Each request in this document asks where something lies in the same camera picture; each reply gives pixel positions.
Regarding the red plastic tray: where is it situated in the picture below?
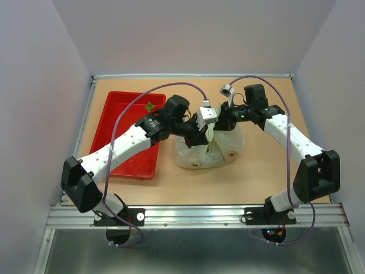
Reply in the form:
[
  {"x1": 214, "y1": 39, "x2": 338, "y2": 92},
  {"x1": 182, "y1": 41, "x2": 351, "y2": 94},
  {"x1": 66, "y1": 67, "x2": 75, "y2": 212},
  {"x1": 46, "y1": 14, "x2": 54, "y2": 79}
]
[{"x1": 90, "y1": 91, "x2": 167, "y2": 180}]

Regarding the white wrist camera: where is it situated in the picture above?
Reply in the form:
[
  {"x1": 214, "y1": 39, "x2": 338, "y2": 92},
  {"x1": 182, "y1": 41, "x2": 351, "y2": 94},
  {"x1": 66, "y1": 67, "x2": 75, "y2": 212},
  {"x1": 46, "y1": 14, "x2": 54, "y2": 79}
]
[
  {"x1": 196, "y1": 107, "x2": 218, "y2": 131},
  {"x1": 220, "y1": 84, "x2": 235, "y2": 107}
]

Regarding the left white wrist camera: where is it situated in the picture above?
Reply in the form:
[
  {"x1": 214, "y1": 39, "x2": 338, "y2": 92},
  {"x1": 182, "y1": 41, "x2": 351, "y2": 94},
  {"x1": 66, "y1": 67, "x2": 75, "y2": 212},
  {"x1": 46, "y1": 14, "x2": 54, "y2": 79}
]
[{"x1": 196, "y1": 107, "x2": 218, "y2": 131}]

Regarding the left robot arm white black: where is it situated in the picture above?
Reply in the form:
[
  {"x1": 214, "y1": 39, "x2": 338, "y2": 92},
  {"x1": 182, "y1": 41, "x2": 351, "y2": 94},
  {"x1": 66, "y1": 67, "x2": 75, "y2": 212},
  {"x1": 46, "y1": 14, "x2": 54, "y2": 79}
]
[{"x1": 60, "y1": 95, "x2": 217, "y2": 225}]

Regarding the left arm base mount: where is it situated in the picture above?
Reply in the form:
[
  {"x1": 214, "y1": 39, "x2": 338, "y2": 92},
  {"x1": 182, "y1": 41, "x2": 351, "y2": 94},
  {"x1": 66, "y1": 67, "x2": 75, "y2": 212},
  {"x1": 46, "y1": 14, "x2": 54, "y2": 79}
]
[{"x1": 93, "y1": 207, "x2": 145, "y2": 227}]

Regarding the small green fake leaf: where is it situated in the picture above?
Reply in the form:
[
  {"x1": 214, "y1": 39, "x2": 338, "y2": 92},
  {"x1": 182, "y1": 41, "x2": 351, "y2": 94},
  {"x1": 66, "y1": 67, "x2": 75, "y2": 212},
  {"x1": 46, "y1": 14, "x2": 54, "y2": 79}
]
[{"x1": 145, "y1": 102, "x2": 155, "y2": 112}]

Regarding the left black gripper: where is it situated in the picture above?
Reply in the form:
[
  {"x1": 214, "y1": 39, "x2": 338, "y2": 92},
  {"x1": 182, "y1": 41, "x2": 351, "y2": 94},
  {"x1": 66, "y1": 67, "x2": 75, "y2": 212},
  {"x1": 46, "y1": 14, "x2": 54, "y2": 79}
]
[{"x1": 171, "y1": 114, "x2": 209, "y2": 149}]

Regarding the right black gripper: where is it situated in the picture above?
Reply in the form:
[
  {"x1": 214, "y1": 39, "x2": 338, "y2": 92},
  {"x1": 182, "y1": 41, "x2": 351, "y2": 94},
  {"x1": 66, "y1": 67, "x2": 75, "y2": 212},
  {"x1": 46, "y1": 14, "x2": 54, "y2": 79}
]
[{"x1": 210, "y1": 100, "x2": 254, "y2": 131}]

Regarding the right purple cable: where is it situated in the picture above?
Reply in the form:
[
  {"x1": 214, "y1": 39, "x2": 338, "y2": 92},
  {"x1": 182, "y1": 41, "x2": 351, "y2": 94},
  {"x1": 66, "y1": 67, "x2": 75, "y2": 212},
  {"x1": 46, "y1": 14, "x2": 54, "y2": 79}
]
[{"x1": 229, "y1": 75, "x2": 316, "y2": 247}]

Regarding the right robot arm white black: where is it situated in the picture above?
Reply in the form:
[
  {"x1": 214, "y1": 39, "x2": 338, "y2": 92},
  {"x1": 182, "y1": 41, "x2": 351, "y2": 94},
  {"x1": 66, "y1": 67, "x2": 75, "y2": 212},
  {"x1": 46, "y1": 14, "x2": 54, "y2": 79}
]
[{"x1": 215, "y1": 84, "x2": 340, "y2": 225}]

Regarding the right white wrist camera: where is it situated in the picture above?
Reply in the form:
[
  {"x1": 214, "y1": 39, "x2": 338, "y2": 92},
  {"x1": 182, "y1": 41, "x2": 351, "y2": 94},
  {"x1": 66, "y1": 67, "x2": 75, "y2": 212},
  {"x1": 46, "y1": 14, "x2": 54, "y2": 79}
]
[{"x1": 220, "y1": 84, "x2": 235, "y2": 107}]

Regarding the pale green plastic bag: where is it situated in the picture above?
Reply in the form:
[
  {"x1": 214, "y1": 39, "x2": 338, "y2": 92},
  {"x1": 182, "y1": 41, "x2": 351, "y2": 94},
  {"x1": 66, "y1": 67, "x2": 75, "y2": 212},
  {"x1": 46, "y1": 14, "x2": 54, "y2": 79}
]
[{"x1": 175, "y1": 124, "x2": 245, "y2": 169}]

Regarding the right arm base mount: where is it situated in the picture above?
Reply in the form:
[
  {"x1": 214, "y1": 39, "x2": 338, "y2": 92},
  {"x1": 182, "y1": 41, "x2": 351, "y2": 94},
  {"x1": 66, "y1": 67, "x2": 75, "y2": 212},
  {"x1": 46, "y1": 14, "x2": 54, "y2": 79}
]
[{"x1": 241, "y1": 207, "x2": 297, "y2": 228}]

